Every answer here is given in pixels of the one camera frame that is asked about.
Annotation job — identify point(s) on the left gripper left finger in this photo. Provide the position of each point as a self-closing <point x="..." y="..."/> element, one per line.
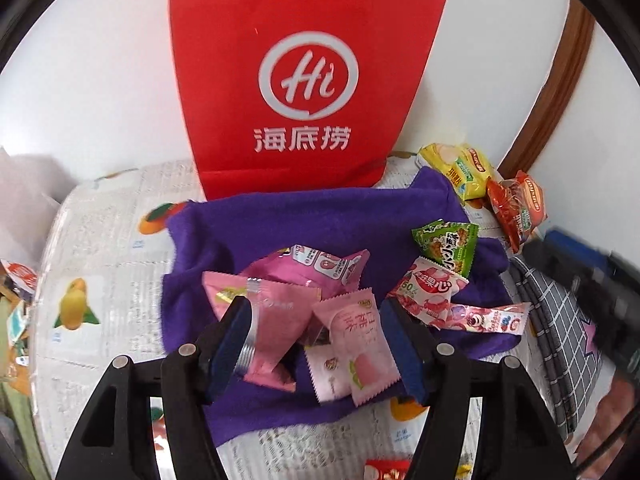
<point x="113" y="438"/>

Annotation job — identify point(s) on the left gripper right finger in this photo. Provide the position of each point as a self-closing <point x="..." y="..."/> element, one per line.
<point x="518" y="438"/>

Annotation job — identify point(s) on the light pink wafer packet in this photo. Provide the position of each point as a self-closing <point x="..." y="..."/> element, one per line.
<point x="357" y="361"/>

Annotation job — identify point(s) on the white lychee jelly packet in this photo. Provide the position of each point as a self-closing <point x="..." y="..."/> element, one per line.
<point x="427" y="288"/>

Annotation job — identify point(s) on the pink peach candy packet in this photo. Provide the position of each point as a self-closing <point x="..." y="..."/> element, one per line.
<point x="281" y="313"/>

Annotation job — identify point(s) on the pink snack packet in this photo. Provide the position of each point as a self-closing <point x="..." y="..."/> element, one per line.
<point x="306" y="266"/>

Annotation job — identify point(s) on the white strawberry bear packet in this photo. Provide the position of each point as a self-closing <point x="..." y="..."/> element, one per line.
<point x="508" y="320"/>

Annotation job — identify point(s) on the red candy packet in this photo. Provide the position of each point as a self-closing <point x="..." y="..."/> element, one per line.
<point x="385" y="469"/>

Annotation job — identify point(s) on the right hand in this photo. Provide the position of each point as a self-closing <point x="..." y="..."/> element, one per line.
<point x="611" y="410"/>

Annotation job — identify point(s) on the orange chips bag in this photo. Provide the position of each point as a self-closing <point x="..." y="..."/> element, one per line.
<point x="519" y="207"/>

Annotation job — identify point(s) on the green snack packet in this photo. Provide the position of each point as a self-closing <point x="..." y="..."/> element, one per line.
<point x="448" y="243"/>

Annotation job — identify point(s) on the fruit print tablecloth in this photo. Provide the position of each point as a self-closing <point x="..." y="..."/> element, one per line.
<point x="96" y="237"/>

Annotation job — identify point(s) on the yellow chips bag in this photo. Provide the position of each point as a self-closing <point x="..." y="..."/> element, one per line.
<point x="466" y="168"/>

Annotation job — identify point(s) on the purple towel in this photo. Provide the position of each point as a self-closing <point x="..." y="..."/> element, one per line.
<point x="227" y="235"/>

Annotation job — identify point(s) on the white paper sheet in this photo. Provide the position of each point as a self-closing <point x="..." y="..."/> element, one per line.
<point x="32" y="189"/>

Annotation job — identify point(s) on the red paper shopping bag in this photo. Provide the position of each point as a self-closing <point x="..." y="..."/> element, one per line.
<point x="290" y="95"/>

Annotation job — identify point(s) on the brown wooden door frame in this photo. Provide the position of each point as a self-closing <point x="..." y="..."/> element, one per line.
<point x="554" y="96"/>

